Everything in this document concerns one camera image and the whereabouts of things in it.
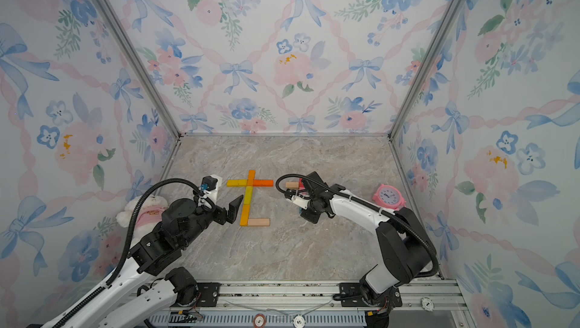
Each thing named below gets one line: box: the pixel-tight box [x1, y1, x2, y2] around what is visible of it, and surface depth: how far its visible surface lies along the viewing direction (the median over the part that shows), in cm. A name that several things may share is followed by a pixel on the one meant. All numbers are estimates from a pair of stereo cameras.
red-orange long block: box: [252, 179, 275, 187], surface depth 103 cm
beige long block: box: [247, 217, 271, 227], surface depth 92 cm
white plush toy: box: [115, 194, 170, 245], surface depth 84 cm
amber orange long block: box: [246, 169, 257, 187], surface depth 106 cm
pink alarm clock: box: [372, 183, 407, 211], surface depth 97 cm
